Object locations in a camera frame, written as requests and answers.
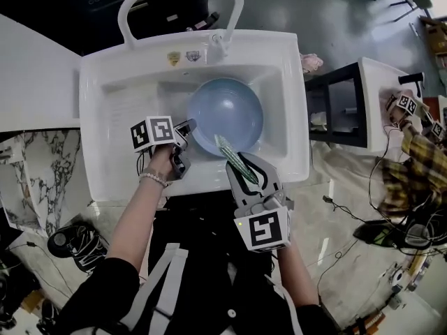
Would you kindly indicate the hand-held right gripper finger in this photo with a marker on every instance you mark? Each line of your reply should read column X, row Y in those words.
column 241, row 190
column 269, row 173

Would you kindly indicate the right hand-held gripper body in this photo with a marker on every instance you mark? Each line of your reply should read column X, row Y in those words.
column 265, row 229

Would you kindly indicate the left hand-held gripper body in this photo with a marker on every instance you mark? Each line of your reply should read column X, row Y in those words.
column 153, row 133

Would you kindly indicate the green white dish sponge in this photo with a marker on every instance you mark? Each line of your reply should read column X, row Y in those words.
column 230, row 155

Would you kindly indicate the blue round bowl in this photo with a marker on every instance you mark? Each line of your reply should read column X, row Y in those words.
column 227, row 110

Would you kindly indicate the person's right forearm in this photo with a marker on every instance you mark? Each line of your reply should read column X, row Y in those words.
column 297, row 277

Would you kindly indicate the person's left forearm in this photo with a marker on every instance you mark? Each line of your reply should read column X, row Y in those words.
column 132, row 222

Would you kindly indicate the person's left hand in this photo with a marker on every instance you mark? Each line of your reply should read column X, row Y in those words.
column 159, row 162

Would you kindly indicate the white sink basin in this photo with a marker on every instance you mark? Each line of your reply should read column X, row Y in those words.
column 122, row 117

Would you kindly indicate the person's black top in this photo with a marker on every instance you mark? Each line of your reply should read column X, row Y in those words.
column 209, row 257

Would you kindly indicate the marble pattern cabinet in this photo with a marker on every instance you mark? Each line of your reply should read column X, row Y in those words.
column 45, row 180

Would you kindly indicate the pink cloth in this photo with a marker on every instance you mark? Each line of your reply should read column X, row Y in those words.
column 311, row 61

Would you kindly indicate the white curved faucet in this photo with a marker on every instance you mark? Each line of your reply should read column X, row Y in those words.
column 238, row 5

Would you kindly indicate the dark grey cabinet machine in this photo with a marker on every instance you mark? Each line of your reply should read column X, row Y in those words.
column 104, row 12

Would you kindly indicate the black shoe white laces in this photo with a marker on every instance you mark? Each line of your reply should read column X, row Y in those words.
column 80, row 250

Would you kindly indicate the yellow plaid cloth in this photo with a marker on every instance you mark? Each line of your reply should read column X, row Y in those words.
column 408, row 173

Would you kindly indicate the black faucet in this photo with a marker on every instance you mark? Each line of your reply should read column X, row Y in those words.
column 410, row 79

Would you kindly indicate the cardboard boxes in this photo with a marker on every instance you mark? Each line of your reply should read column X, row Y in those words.
column 436, row 40

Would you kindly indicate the white sink on black frame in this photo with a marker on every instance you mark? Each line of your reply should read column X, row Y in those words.
column 373, row 82

